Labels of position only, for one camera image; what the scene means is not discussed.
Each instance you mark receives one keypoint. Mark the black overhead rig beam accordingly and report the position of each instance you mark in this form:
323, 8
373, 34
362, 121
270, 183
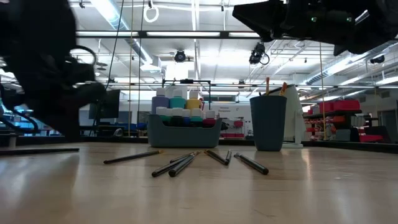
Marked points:
227, 34

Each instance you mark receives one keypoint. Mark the large purple paint bottle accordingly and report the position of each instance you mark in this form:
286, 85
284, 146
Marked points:
160, 104

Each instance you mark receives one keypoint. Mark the black monitor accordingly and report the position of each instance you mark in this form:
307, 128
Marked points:
110, 104

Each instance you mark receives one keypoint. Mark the blue-grey plastic bin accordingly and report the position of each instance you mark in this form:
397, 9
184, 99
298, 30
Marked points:
183, 137

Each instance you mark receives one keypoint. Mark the black paintbrush silver ferrule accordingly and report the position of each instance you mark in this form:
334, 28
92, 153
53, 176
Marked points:
37, 151
252, 164
229, 157

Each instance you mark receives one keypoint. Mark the black metal stand frame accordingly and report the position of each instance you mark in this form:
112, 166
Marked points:
186, 81

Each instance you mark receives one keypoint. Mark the black hanging camera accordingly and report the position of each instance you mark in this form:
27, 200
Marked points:
257, 53
180, 56

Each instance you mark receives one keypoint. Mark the red storage bins shelf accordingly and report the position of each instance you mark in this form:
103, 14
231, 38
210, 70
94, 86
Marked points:
237, 124
345, 105

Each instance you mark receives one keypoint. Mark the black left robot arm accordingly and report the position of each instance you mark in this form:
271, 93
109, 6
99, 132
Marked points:
37, 37

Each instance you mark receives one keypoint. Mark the large yellow paint bottle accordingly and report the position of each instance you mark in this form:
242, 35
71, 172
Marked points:
193, 104

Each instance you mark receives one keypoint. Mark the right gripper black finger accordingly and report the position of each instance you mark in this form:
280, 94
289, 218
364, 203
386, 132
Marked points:
267, 18

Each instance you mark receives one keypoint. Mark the dark blue plastic cup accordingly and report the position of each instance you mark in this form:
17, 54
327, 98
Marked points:
268, 124

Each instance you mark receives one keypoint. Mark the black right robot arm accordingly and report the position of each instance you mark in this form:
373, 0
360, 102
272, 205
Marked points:
379, 25

